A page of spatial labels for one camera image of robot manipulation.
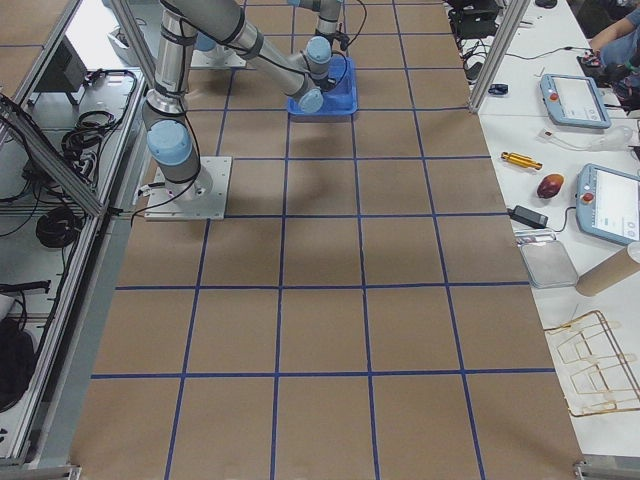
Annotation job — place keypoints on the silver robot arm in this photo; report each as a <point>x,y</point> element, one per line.
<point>222,33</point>
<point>327,25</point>

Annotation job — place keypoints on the blue plastic tray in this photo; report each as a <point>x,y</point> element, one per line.
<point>340,102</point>

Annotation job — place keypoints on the black power adapter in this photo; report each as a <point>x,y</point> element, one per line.
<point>527,217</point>

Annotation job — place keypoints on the gold metal cylinder tool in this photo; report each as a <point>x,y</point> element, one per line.
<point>521,160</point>

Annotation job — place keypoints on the metal tin box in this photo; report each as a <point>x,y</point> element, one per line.
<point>546,259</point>

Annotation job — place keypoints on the small blue black device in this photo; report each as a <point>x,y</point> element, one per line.
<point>498,89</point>

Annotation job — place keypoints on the upper teach pendant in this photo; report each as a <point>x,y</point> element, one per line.
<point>574,101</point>

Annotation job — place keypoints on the teach pendant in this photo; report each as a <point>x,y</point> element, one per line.
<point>574,101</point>
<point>607,204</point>

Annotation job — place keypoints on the lower teach pendant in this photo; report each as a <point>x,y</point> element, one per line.
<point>607,204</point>

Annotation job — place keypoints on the black box on shelf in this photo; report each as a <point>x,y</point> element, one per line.
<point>65,73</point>

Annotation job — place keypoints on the cardboard tube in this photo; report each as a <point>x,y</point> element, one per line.
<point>610,271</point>

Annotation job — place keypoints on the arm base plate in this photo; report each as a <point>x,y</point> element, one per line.
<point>218,58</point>
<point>206,199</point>

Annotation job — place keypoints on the aluminium frame post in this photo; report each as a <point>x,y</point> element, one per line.
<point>513,14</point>

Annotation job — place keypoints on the gold wire rack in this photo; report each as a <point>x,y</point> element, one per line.
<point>596,374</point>

